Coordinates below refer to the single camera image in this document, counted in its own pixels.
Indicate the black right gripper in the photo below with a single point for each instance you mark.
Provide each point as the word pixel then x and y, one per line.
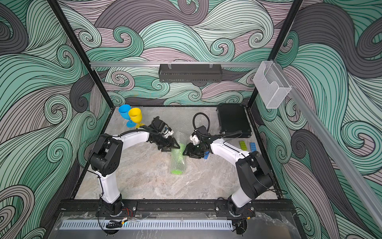
pixel 190 151

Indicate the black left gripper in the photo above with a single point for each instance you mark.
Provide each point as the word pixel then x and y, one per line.
pixel 169 146

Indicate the green plastic wine glass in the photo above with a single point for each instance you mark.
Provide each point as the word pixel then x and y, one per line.
pixel 177 164

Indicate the clear bubble wrap sheet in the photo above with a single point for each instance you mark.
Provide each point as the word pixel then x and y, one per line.
pixel 182 141

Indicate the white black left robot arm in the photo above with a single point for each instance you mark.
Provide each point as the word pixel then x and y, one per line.
pixel 106 154

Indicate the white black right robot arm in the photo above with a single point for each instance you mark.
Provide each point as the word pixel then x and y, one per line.
pixel 255 176

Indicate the yellow plastic wine glass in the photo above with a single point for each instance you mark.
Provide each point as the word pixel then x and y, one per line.
pixel 136 117

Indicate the blue plastic wine glass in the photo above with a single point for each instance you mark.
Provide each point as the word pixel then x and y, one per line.
pixel 124 112

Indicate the blue tape dispenser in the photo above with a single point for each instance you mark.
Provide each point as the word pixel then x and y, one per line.
pixel 206 155

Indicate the green toy brick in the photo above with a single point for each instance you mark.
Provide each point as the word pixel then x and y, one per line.
pixel 243 145

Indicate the black hard case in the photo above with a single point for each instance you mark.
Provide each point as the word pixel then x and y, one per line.
pixel 233 121

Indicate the blue toy brick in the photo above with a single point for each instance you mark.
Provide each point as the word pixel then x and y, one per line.
pixel 253 146

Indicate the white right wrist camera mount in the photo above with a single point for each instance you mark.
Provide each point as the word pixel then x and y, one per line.
pixel 195 139

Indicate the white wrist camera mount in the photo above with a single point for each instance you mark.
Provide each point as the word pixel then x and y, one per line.
pixel 168 132
pixel 195 139

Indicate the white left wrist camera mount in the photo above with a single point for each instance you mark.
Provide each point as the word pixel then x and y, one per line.
pixel 168 132

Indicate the black wall tray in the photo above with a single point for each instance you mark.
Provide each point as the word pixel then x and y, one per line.
pixel 190 73

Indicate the white slotted cable duct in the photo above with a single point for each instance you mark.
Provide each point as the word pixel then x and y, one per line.
pixel 148 225

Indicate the clear acrylic wall box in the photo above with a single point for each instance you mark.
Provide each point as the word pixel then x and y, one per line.
pixel 271 83

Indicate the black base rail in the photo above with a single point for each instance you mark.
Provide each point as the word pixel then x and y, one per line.
pixel 135 207

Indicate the black frame post left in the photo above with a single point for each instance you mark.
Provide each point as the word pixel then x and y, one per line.
pixel 77 46

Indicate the black frame post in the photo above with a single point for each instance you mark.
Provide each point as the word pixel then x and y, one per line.
pixel 285 28
pixel 77 46

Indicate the black frame post right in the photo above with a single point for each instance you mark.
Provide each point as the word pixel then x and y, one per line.
pixel 285 28

